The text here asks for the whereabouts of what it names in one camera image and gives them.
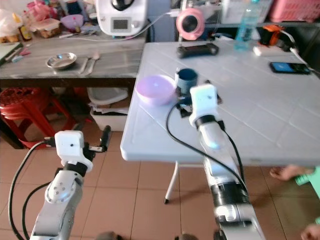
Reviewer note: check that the orange and black device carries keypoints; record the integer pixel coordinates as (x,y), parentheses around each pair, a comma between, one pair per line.
(274,36)

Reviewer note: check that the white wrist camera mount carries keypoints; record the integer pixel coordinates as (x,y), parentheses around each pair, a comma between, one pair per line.
(203,100)
(71,147)

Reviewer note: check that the person's bare foot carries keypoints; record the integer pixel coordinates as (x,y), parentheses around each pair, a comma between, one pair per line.
(286,173)

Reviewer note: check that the red plastic stool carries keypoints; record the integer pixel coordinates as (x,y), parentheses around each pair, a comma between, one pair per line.
(25,112)

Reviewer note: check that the pink toy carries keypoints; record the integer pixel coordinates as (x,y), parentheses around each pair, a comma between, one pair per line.
(40,9)

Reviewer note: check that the black smartphone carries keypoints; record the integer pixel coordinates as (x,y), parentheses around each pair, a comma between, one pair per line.
(290,68)

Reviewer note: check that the black handheld controller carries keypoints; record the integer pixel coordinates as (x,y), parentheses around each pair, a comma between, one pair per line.
(198,50)

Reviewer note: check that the round metal plate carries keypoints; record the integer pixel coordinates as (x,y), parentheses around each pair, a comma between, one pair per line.
(61,61)

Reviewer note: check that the green plastic object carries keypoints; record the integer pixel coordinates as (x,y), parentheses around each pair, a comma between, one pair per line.
(311,180)

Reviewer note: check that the teal cup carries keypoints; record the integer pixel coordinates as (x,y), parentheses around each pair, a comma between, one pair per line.
(187,77)

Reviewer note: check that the white plastic bag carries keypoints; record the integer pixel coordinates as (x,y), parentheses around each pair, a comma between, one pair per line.
(7,25)

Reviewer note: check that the clear plastic water bottle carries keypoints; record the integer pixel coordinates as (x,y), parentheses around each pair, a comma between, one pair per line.
(247,27)

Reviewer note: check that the clear food container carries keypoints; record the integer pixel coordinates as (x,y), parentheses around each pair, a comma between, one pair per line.
(46,28)

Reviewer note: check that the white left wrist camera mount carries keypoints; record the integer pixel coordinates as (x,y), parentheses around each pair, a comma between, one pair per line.
(71,147)

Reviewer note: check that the yellow capped sauce bottle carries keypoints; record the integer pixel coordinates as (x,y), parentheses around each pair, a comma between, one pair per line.
(25,30)

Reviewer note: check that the white folding plastic table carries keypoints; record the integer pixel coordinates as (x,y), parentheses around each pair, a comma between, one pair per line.
(260,115)

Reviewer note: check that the small purple bowl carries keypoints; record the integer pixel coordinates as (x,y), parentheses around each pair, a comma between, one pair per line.
(72,22)

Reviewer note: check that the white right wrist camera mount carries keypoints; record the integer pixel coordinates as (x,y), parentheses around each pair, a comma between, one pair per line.
(203,100)

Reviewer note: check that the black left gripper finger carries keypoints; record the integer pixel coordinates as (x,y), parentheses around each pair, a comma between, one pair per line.
(106,138)
(73,128)

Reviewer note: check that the metal spoon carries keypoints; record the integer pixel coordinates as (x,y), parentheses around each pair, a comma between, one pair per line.
(95,59)

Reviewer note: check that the white plastic storage box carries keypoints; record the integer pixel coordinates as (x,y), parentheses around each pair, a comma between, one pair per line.
(105,117)

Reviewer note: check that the metal fork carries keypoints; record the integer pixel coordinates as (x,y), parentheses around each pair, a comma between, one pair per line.
(84,64)

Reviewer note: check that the green tray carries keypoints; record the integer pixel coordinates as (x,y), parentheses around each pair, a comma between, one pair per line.
(9,51)

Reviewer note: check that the grey marble table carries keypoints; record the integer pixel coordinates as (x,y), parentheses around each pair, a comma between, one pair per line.
(40,72)

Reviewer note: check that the white power adapter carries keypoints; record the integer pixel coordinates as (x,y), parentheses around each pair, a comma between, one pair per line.
(262,50)

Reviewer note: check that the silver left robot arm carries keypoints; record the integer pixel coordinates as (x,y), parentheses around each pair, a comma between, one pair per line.
(58,196)

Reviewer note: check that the round pink fan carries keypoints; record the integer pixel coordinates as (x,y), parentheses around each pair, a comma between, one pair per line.
(182,24)

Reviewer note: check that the large purple plastic bowl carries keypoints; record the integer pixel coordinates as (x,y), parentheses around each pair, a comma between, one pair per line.
(155,90)

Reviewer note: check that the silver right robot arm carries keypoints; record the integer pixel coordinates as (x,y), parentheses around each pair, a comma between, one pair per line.
(220,160)

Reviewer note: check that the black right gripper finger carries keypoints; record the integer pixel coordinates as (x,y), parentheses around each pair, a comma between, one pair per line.
(207,82)
(178,90)

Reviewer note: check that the white kitchen appliance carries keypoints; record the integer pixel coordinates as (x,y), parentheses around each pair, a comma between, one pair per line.
(121,20)

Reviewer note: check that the pink plastic basket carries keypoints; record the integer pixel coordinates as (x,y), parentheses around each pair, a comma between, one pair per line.
(295,10)

